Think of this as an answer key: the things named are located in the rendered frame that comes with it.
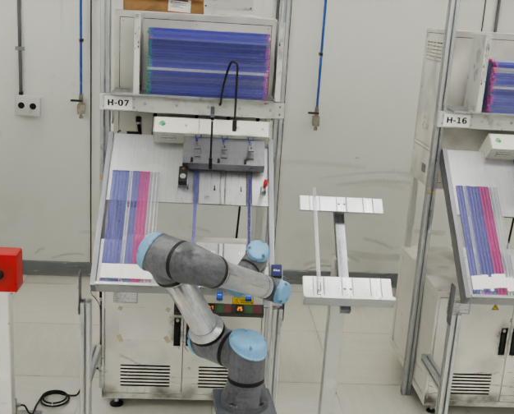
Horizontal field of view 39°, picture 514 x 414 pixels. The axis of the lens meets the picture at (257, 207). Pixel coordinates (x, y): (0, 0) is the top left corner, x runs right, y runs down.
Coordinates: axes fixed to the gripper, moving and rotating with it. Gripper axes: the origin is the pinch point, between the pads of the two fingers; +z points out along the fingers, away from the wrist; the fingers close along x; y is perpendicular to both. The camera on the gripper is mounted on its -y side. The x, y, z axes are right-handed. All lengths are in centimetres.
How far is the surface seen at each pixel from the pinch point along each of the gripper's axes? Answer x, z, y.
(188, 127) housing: -26, 1, -72
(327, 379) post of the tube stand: 36, 48, 19
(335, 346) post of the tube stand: 38, 37, 8
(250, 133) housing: 0, 1, -71
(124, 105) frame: -53, -2, -80
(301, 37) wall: 37, 82, -205
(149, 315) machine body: -40, 49, -7
